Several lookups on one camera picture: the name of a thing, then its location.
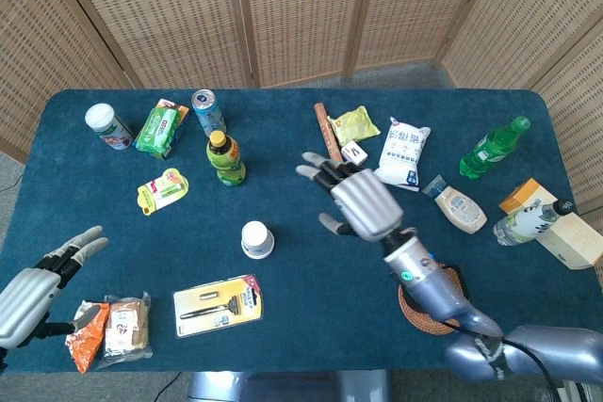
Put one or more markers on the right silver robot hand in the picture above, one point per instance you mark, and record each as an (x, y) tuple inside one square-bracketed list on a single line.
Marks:
[(367, 204)]

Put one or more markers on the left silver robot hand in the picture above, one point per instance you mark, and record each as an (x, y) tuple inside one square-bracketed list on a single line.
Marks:
[(23, 305)]

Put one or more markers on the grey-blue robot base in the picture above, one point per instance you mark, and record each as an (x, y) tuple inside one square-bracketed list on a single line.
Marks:
[(282, 388)]

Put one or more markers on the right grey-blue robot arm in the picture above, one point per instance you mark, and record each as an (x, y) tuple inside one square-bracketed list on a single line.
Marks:
[(424, 279)]

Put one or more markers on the small white box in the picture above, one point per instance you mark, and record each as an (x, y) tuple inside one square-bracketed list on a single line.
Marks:
[(355, 152)]

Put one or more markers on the white bag with blue print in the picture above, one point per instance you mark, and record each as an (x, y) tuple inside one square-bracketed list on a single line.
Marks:
[(400, 152)]

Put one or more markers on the orange snack bag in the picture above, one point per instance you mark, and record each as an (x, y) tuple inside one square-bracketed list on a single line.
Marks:
[(87, 341)]

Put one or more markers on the yellow-green snack pouch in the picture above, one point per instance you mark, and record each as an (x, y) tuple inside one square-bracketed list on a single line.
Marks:
[(355, 124)]

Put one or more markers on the brown wooden rod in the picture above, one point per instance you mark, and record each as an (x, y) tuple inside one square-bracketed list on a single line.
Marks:
[(325, 124)]

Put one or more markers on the cream squeeze sauce bottle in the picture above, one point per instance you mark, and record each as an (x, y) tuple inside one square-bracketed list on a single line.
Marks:
[(459, 209)]

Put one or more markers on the brown snack in clear bag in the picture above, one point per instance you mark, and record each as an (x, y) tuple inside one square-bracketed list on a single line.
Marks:
[(125, 326)]

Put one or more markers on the green plastic soda bottle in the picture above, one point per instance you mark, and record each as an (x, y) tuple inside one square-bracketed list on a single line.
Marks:
[(490, 148)]

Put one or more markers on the green tea bottle yellow cap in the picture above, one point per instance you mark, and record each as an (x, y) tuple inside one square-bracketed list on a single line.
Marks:
[(226, 159)]

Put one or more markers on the clear bottle with black cap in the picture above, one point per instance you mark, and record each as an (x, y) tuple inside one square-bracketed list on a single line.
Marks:
[(523, 225)]

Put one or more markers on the lip balm blister pack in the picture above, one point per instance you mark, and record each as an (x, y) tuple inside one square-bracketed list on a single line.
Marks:
[(162, 190)]

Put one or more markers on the yellow razor blister pack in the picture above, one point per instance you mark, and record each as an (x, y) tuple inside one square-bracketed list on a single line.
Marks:
[(217, 305)]

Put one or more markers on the light blue drink can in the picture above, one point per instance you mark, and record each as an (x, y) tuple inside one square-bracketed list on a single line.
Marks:
[(208, 112)]

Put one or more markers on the white-lidded printed canister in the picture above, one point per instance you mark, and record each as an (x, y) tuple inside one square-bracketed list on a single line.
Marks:
[(108, 128)]

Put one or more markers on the woven bamboo folding screen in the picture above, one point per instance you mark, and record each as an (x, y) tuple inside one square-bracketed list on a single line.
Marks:
[(301, 11)]

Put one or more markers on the green wet wipes pack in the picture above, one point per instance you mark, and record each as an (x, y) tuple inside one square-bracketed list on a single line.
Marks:
[(160, 131)]

